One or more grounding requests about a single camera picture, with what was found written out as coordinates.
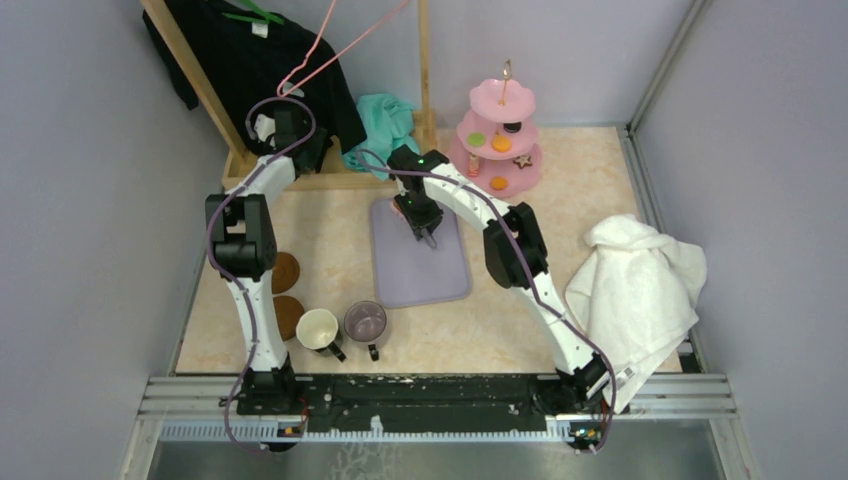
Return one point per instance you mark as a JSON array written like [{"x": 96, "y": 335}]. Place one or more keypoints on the red striped cake piece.
[{"x": 473, "y": 165}]

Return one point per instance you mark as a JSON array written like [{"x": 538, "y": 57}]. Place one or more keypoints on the cream mug black handle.
[{"x": 319, "y": 331}]

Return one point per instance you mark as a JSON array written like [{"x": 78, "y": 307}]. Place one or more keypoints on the black t-shirt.
[{"x": 245, "y": 62}]

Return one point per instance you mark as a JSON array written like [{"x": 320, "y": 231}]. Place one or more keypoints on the orange waffle round cookie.
[{"x": 501, "y": 144}]

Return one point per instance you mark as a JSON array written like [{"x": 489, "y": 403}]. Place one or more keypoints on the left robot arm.
[{"x": 241, "y": 247}]

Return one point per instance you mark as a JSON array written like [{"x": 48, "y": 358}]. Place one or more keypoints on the wooden clothes rack frame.
[{"x": 334, "y": 175}]

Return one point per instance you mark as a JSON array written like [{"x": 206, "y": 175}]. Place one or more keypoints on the orange swirl cookie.
[{"x": 499, "y": 183}]

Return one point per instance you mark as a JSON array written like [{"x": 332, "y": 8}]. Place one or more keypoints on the purple mug black handle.
[{"x": 366, "y": 323}]

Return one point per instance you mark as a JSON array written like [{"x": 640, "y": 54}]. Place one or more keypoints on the brown saucer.
[
  {"x": 285, "y": 273},
  {"x": 288, "y": 312}
]

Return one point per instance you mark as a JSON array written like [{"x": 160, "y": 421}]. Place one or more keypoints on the pink food tongs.
[{"x": 422, "y": 236}]

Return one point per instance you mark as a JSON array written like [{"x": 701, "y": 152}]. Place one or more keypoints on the green clothes hanger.
[{"x": 254, "y": 14}]

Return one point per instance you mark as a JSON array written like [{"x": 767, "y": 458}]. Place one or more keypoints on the brown saucer far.
[{"x": 285, "y": 273}]

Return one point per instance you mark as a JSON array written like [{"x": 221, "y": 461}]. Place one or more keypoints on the green round cookie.
[{"x": 476, "y": 139}]

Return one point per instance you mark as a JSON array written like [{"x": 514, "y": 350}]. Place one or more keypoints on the white towel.
[{"x": 635, "y": 297}]

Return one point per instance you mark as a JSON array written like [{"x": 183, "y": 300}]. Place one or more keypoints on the pink three-tier cake stand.
[{"x": 493, "y": 102}]

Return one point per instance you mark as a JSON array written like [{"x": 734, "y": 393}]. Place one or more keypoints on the teal cloth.
[{"x": 389, "y": 124}]

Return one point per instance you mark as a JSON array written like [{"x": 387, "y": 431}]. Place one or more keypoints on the brown saucer near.
[{"x": 288, "y": 312}]

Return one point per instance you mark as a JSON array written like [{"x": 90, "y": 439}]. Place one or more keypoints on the star-shaped iced cookie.
[{"x": 523, "y": 161}]

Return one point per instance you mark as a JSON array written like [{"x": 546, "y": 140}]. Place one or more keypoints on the lavender serving tray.
[{"x": 410, "y": 273}]

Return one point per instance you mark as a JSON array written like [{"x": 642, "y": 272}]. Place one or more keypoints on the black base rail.
[{"x": 414, "y": 404}]

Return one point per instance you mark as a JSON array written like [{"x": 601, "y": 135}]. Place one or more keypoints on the black sandwich cookie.
[{"x": 512, "y": 128}]

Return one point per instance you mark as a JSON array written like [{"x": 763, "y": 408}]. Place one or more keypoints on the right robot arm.
[{"x": 515, "y": 253}]

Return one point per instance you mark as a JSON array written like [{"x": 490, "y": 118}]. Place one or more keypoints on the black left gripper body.
[{"x": 312, "y": 145}]

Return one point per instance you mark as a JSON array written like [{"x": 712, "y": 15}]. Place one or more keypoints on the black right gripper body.
[{"x": 420, "y": 212}]

